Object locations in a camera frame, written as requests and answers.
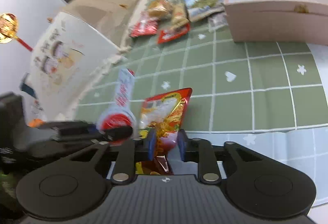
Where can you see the gold red hanging ornament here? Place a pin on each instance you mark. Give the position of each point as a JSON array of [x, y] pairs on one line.
[[9, 27]]

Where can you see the sesame rice bar packet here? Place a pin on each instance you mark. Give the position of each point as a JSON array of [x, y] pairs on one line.
[[179, 16]]

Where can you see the red yellow noodle snack packet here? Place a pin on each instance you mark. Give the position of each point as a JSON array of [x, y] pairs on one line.
[[161, 119]]

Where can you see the round pastry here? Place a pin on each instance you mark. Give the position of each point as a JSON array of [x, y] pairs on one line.
[[159, 9]]

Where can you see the silver grey snack packet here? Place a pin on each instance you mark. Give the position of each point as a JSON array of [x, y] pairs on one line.
[[217, 21]]

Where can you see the red white snack stick packet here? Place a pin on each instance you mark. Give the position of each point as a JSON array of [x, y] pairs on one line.
[[117, 122]]

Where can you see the white mesh food cover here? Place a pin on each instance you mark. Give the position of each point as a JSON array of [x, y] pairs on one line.
[[83, 41]]

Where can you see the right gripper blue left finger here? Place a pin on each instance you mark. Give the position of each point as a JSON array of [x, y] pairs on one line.
[[144, 148]]

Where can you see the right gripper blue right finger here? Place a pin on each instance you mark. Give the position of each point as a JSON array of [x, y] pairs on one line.
[[188, 148]]

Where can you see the pink cardboard box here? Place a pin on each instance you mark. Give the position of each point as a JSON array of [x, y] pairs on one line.
[[277, 20]]

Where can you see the small red sachet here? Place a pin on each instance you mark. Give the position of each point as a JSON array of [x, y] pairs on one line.
[[168, 35]]

